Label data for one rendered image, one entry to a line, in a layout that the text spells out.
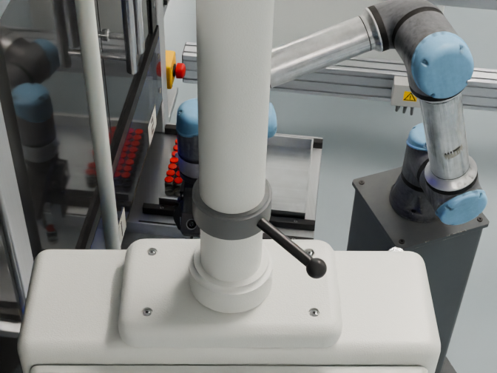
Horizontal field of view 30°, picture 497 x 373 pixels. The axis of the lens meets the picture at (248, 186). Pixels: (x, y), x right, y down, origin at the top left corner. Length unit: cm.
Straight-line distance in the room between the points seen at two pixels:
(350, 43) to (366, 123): 191
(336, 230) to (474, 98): 67
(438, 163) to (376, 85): 118
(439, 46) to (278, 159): 65
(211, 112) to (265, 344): 31
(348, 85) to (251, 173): 227
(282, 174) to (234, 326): 122
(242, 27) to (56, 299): 47
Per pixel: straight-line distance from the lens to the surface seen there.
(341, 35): 190
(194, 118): 174
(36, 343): 111
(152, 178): 225
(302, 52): 189
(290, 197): 220
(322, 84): 319
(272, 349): 109
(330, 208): 343
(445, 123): 195
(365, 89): 320
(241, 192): 95
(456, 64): 182
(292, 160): 230
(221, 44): 83
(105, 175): 146
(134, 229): 212
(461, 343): 311
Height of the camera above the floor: 243
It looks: 44 degrees down
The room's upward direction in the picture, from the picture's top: 2 degrees clockwise
